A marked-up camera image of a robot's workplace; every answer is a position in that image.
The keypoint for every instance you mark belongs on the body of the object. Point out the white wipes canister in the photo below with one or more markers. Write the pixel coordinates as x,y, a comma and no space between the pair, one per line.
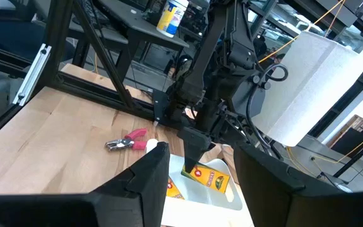
172,15

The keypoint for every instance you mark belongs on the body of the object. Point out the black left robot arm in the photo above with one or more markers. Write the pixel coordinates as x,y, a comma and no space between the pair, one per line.
241,38

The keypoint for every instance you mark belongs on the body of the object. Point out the black office desk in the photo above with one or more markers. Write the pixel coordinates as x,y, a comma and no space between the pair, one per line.
137,25

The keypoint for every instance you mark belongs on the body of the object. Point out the white cylinder shade table lamp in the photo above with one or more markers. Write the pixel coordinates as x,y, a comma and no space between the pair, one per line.
310,88

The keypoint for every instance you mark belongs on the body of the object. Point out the white plastic bin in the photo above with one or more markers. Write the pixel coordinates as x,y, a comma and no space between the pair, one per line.
200,201

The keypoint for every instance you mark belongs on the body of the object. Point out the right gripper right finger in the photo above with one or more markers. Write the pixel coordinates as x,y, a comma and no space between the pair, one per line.
263,183

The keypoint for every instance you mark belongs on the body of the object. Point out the silver metal bracket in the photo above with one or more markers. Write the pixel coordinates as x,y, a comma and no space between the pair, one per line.
31,75

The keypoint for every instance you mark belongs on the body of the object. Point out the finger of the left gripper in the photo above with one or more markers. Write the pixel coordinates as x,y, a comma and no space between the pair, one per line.
194,145

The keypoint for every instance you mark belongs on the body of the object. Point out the black metal stand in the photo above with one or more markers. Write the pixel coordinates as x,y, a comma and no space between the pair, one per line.
351,142

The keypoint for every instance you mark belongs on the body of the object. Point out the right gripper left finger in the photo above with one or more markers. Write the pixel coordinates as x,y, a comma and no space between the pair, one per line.
156,176

